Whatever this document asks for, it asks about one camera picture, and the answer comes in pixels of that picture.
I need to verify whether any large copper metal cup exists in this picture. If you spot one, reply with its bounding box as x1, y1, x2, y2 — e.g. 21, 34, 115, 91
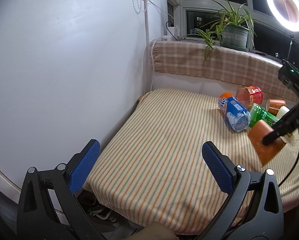
248, 120, 286, 166

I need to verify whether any white cylindrical cup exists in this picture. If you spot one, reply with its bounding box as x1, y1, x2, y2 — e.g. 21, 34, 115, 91
276, 106, 290, 119

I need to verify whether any small copper metal cup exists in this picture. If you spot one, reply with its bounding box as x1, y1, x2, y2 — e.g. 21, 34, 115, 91
265, 99, 286, 115

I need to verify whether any green plastic bottle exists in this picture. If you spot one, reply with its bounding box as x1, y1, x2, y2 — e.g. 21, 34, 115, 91
249, 103, 279, 127

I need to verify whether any red label plastic bottle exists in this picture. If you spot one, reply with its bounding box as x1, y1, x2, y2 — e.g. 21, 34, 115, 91
236, 86, 263, 110

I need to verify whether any blue label plastic bottle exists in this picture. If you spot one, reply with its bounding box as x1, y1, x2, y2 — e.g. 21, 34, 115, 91
225, 96, 251, 132

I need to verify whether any black white shoe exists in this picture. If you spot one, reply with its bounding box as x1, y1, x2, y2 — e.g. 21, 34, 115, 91
89, 201, 117, 223

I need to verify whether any orange soda can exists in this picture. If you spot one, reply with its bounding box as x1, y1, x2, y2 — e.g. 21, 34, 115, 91
218, 92, 233, 114

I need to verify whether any brown rounded object at bottom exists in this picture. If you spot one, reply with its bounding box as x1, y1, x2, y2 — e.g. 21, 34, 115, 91
126, 222, 178, 240

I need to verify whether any spider plant in green pot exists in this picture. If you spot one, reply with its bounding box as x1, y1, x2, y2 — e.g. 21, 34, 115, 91
186, 0, 255, 61

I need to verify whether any plaid windowsill cloth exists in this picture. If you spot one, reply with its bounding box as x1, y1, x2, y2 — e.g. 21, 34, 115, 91
152, 41, 299, 102

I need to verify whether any striped bed mattress cover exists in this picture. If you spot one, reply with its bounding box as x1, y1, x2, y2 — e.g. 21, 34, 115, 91
83, 89, 299, 235

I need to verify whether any white power strip with chargers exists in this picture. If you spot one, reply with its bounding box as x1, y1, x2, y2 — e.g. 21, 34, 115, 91
162, 26, 180, 41

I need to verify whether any white cabinet with shelf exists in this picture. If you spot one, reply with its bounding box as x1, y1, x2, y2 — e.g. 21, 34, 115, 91
0, 0, 169, 205

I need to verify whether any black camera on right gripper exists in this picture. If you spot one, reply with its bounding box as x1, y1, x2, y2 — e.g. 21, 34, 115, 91
278, 60, 299, 98

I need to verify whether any white charging cable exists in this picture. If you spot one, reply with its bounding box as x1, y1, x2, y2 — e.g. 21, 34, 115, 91
145, 0, 177, 23

